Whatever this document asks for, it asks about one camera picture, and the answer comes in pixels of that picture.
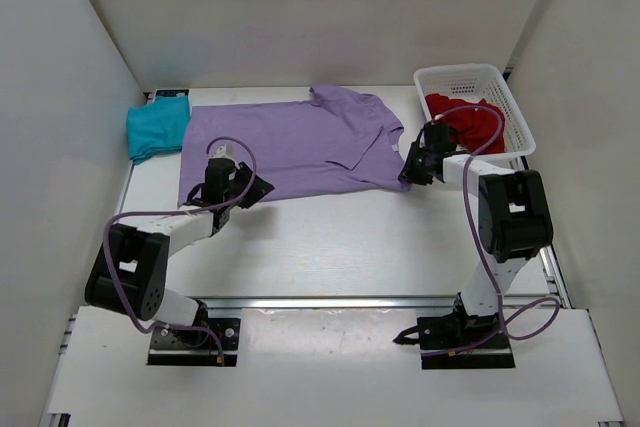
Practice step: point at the purple t shirt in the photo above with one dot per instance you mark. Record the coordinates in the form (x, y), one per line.
(338, 141)

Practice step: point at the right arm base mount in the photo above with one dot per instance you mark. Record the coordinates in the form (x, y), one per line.
(459, 341)

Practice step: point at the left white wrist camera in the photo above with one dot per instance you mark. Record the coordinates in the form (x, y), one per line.
(224, 151)

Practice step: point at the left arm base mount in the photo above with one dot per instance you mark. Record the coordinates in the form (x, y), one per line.
(170, 347)

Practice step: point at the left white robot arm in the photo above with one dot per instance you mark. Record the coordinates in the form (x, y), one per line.
(130, 270)

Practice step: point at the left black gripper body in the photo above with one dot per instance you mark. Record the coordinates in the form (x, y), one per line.
(241, 175)

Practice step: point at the teal t shirt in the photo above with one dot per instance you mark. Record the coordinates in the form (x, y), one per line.
(157, 128)

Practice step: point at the blue table label sticker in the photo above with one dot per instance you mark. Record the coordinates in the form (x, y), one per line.
(170, 93)

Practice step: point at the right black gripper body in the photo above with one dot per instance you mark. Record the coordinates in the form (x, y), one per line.
(418, 171)

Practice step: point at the red item in basket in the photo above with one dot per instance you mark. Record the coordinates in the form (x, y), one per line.
(472, 124)

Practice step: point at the white plastic basket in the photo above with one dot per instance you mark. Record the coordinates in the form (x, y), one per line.
(472, 83)

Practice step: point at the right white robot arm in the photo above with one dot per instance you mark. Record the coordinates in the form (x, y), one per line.
(512, 222)

